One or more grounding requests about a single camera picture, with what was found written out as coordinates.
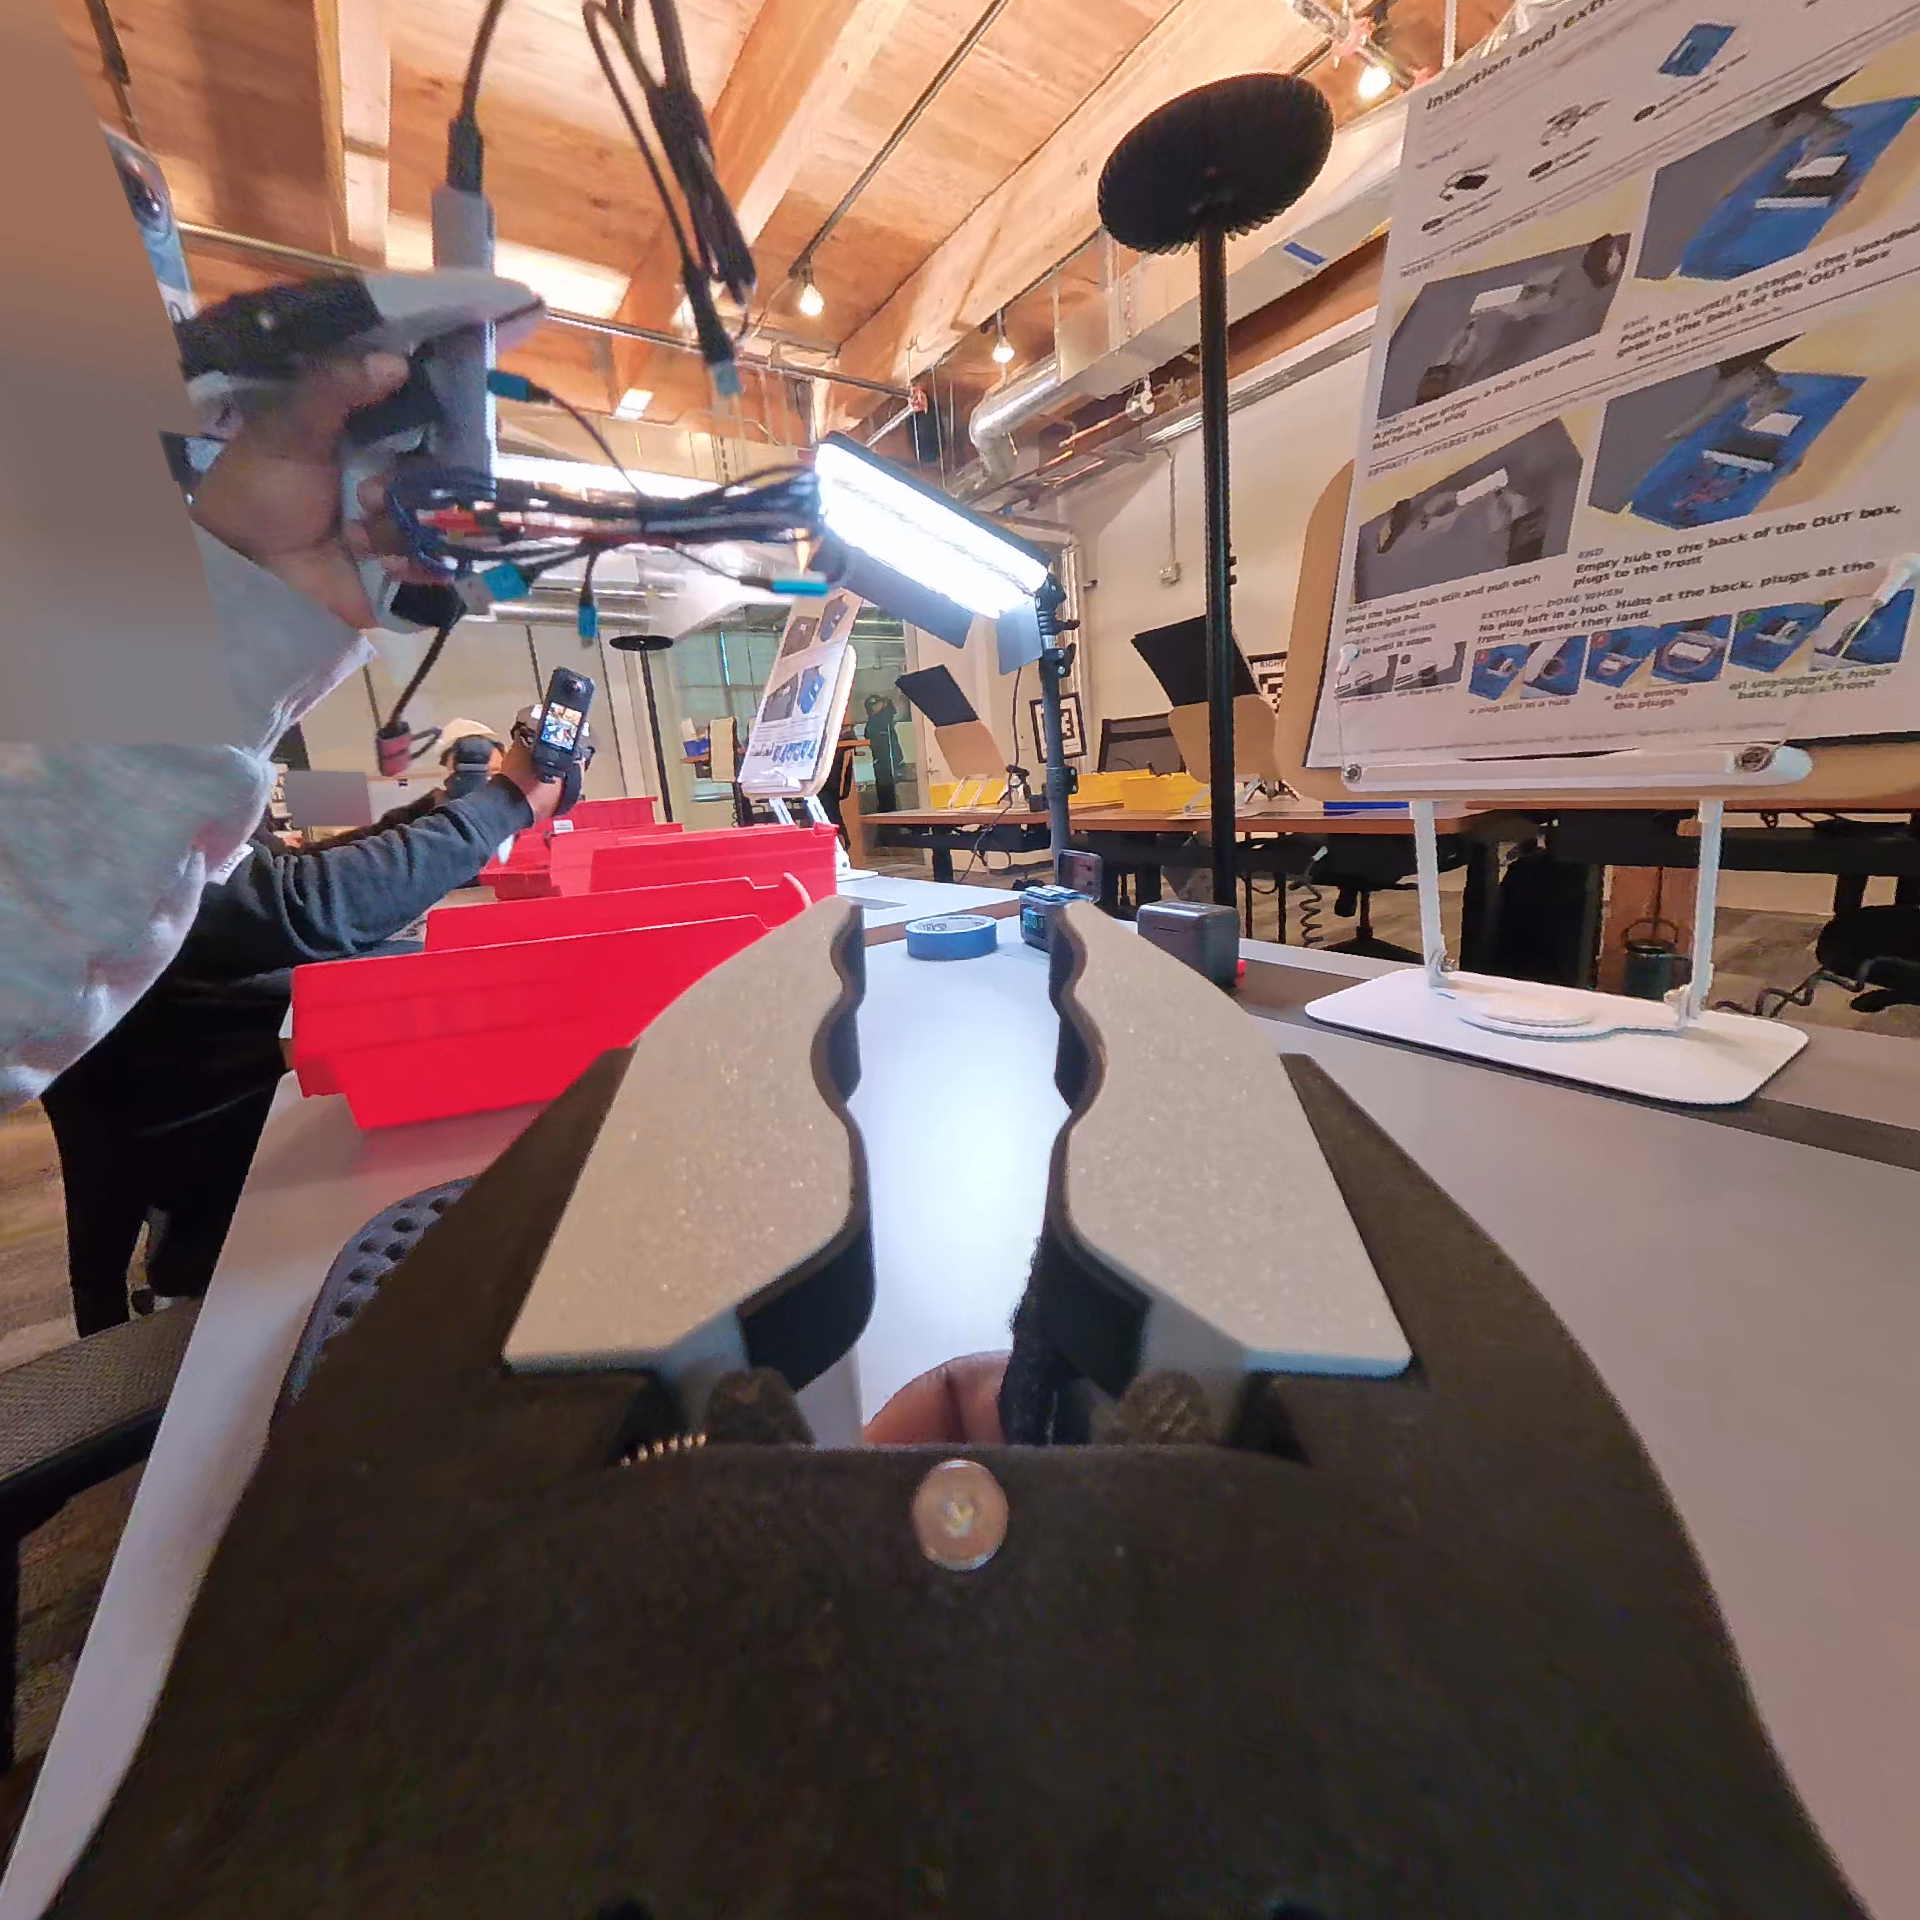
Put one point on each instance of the small dark charger box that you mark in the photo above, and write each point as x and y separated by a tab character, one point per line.
1040	916

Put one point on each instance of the brown poster board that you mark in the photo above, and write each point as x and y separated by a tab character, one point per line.
971	748
1308	629
1251	742

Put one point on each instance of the led panel light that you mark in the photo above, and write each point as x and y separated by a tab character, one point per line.
933	526

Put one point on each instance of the grey usb hub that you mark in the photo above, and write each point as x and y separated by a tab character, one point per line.
476	425

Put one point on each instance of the blue tape roll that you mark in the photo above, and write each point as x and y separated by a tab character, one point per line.
921	946

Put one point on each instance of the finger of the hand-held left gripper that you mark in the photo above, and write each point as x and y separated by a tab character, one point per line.
466	303

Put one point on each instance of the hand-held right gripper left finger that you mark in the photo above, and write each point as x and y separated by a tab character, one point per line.
688	1170

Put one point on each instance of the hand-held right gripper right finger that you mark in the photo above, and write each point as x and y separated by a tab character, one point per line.
1229	1187

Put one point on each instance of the square marker tag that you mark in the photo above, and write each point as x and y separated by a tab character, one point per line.
1266	688
1056	730

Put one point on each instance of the grey power station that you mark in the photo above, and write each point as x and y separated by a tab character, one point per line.
1187	934

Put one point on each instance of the black floor lamp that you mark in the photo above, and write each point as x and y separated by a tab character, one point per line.
645	643
1214	165

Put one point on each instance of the person's left forearm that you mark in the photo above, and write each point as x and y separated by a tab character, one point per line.
106	897

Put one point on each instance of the person's right hand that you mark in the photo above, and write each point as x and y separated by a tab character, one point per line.
937	1404

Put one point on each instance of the row of yellow bins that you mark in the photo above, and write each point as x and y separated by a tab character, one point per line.
1139	788

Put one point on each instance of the white poster stand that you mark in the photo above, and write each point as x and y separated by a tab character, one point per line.
1647	1059

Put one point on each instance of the person's left hand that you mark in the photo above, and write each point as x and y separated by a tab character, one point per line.
276	480

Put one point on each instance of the black light flag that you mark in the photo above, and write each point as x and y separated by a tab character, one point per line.
1191	662
933	695

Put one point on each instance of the black light stand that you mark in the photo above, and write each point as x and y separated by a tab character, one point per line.
1056	753

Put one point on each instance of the wooden desk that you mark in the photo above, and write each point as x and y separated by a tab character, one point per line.
1153	822

